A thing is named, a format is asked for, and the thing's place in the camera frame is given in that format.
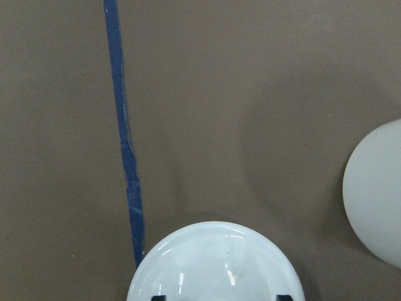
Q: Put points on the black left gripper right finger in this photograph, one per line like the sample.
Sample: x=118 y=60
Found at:
x=283 y=298

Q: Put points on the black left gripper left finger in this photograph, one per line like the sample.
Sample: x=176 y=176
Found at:
x=158 y=298

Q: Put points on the white round cup lid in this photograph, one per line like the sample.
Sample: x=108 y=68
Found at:
x=215 y=260

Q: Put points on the white enamel cup blue rim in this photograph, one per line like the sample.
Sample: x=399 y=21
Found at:
x=371 y=192

